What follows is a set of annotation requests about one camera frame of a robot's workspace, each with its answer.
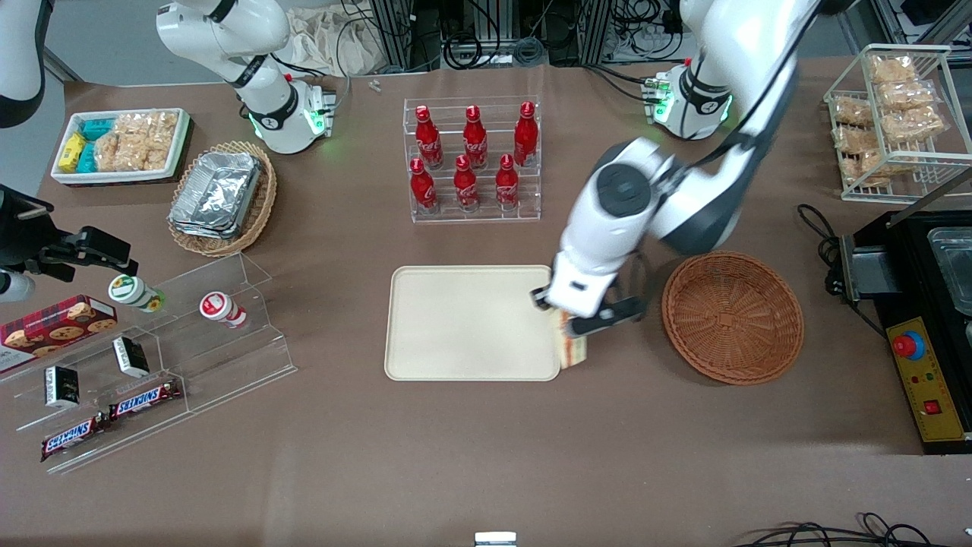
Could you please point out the stack of foil trays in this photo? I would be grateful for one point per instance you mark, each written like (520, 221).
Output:
(216, 194)

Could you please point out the light oval wicker basket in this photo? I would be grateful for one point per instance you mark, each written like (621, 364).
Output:
(262, 205)

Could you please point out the steel pan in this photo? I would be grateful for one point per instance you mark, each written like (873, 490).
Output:
(953, 266)

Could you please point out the red tartan cookie box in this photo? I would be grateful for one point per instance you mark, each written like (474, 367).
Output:
(53, 330)

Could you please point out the white bottle with green lid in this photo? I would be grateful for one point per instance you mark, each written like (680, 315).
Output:
(133, 292)

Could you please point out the clear acrylic bottle rack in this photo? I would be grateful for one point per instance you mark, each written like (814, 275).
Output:
(524, 197)

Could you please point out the round brown wicker basket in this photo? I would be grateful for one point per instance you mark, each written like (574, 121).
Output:
(733, 319)

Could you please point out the Snickers chocolate bar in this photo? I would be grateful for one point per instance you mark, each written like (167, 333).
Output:
(144, 399)
(72, 438)

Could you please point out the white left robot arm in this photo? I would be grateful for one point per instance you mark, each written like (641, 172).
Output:
(683, 205)

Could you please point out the teal snack packet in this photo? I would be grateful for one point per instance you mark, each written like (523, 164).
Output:
(97, 129)
(87, 158)

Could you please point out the yellow snack packet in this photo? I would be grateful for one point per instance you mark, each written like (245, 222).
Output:
(71, 152)

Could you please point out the aluminium frame rack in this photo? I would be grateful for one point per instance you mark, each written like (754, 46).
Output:
(395, 30)

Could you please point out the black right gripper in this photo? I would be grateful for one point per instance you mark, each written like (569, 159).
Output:
(29, 241)

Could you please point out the white bottle with red lid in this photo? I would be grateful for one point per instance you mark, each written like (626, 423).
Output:
(220, 308)

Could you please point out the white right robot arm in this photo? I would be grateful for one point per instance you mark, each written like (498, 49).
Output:
(266, 106)

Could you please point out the clear bag of rice crackers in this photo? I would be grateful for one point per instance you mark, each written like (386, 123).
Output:
(129, 156)
(148, 127)

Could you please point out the clear bag of fried snacks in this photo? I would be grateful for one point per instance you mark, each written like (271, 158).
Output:
(907, 95)
(856, 139)
(873, 169)
(892, 70)
(915, 125)
(852, 112)

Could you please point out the beige plastic tray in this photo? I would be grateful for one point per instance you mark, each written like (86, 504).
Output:
(456, 327)

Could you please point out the red cola bottle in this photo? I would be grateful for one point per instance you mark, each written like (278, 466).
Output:
(525, 140)
(506, 187)
(429, 144)
(424, 190)
(466, 188)
(475, 144)

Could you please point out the yellow control box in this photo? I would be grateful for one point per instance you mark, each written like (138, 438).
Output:
(930, 387)

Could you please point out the small black and white carton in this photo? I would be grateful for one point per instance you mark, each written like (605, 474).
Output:
(130, 357)
(61, 386)

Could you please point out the red emergency stop button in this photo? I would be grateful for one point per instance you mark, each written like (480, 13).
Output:
(907, 346)

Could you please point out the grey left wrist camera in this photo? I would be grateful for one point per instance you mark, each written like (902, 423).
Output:
(607, 317)

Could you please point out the white rectangular snack tray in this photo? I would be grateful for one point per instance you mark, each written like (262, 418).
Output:
(114, 176)

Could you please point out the triangle sandwich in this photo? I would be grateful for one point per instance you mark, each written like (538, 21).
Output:
(575, 353)

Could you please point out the beige cloth bag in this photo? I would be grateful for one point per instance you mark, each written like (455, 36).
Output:
(326, 42)

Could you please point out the clear acrylic stepped shelf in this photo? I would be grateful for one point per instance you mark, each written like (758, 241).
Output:
(228, 357)

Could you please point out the black countertop appliance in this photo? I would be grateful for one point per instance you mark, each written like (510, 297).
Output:
(911, 281)

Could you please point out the small white box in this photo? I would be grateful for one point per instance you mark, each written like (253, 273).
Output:
(495, 539)

